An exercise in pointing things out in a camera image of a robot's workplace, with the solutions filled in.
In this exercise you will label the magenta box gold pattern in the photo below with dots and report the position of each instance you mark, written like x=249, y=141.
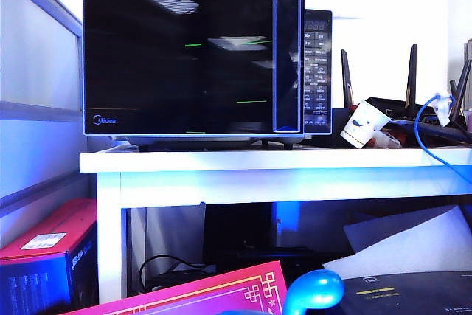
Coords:
x=217, y=293

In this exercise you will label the black glass microwave door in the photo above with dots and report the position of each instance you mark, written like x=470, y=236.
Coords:
x=177, y=60

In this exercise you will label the white table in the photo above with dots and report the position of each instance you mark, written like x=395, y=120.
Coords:
x=258, y=160

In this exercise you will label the grey paper sheet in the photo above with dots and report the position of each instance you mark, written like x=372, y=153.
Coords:
x=374, y=235

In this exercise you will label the red and black cardboard box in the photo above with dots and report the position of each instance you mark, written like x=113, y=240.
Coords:
x=42, y=224

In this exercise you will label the glossy blue rounded object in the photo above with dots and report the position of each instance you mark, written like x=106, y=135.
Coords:
x=313, y=289

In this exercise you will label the grey partition frame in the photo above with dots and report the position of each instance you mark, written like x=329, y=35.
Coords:
x=37, y=110

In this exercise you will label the black router with antennas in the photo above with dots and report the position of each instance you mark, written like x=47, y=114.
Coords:
x=396, y=105

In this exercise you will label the white paper sheet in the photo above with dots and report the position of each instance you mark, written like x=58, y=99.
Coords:
x=424, y=252

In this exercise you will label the white paper cup blue print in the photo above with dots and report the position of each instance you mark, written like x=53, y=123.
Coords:
x=360, y=125

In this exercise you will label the black computer case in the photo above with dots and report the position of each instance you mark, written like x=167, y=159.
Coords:
x=237, y=226

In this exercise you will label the black box yellow print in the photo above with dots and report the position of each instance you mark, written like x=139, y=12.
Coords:
x=405, y=293

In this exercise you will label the small red white package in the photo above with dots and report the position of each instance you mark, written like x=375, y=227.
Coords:
x=385, y=140

